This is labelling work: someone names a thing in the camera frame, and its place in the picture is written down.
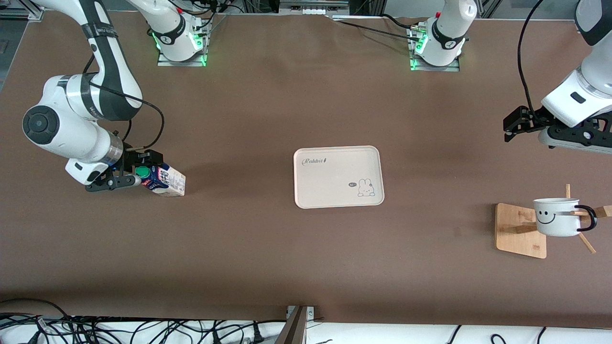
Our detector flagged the black base cable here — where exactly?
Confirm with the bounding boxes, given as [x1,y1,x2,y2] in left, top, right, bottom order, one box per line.
[179,0,231,38]

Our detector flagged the wooden mug stand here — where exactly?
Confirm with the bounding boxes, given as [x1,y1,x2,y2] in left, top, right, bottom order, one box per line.
[495,184,612,259]

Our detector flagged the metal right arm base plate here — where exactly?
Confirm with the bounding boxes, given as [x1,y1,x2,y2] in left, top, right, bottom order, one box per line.
[157,47,208,67]

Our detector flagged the long black table cable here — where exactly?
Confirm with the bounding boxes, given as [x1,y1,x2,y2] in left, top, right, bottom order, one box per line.
[330,17,422,42]

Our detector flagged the metal frame bracket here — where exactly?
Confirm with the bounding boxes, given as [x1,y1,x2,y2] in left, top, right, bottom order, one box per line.
[275,305,316,344]

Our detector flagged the short black table cable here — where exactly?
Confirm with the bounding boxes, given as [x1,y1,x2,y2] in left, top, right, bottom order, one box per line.
[380,13,426,31]

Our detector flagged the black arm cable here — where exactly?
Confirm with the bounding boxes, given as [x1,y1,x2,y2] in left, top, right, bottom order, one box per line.
[517,0,546,122]
[82,54,165,150]

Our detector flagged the black floor cable with plug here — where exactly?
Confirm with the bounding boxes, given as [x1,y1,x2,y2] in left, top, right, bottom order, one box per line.
[210,319,287,344]

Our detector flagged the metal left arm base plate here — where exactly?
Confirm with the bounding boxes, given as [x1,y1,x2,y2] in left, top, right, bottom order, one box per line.
[409,26,461,73]

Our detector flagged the brown table cover sheet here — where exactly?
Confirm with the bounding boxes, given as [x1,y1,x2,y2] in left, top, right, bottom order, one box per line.
[0,10,612,330]

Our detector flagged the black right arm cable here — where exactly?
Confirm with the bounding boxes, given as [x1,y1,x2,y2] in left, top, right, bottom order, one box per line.
[82,54,165,150]

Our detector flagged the white smiley mug black handle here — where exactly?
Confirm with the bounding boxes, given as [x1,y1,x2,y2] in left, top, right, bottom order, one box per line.
[533,198,598,237]

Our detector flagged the aluminium frame rail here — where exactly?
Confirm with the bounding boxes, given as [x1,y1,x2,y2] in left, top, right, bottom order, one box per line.
[279,0,351,15]

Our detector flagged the blue milk carton green cap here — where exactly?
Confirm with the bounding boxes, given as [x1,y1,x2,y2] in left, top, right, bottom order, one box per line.
[135,163,186,197]

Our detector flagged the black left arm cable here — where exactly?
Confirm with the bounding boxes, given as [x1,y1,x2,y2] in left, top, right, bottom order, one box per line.
[517,0,546,122]

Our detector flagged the grey metal frame corner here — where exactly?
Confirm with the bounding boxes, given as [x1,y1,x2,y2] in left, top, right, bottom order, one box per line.
[0,0,45,21]

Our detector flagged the beige rabbit print tray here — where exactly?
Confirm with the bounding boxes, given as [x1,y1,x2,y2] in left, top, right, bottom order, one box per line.
[293,145,385,209]

